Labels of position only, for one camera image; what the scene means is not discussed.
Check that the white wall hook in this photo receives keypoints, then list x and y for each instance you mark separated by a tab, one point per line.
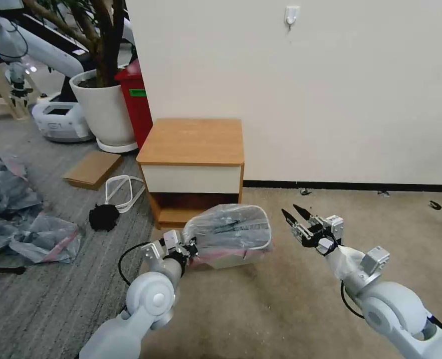
291	15

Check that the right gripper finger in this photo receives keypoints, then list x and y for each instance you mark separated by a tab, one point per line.
303	212
290	218

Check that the white plant pot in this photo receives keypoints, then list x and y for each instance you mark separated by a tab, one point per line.
105	108

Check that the black rod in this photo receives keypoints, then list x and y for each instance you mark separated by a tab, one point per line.
4	269

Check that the grey plastic bag red edge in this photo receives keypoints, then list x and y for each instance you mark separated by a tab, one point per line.
37	239

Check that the grey crumpled plastic bag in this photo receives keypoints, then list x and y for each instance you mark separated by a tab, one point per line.
4	190

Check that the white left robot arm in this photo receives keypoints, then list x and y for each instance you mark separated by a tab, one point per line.
150	295

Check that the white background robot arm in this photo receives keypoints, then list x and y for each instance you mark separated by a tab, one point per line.
37	48

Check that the flat cardboard piece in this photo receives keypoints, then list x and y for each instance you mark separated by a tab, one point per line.
92	170

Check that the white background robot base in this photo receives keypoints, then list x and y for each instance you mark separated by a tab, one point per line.
62	119

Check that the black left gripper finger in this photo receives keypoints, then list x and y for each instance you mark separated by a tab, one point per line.
226	227

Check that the wooden nightstand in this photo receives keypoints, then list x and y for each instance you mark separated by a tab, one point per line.
191	157

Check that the black floor scrap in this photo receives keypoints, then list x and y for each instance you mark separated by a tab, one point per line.
383	193
435	205
304	192

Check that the black crumpled object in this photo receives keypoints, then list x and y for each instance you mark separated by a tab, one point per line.
103	217

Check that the red bin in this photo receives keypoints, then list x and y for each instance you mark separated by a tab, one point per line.
136	104

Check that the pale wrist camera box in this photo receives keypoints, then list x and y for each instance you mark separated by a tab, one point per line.
334	226
173	239

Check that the black baseboard strip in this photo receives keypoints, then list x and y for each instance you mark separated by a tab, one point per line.
355	185

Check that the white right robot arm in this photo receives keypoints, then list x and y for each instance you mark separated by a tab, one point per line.
389	310

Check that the clear plastic garbage bag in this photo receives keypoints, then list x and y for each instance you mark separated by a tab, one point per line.
224	220

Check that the potted tree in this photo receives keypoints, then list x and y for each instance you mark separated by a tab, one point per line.
107	37

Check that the white trash can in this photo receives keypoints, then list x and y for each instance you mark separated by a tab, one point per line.
239	256

